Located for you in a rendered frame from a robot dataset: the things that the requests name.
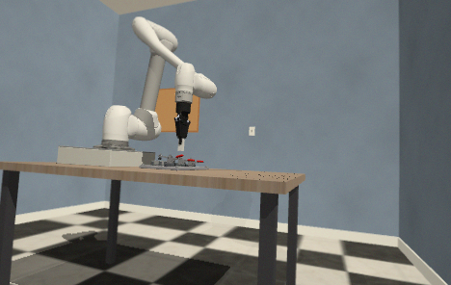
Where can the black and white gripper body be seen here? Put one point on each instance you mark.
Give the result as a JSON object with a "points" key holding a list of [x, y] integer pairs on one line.
{"points": [[183, 109]]}

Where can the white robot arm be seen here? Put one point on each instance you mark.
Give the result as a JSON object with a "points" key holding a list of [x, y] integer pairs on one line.
{"points": [[119, 125]]}

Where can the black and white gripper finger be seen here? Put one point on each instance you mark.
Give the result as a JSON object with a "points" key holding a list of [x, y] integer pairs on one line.
{"points": [[179, 132], [186, 127]]}

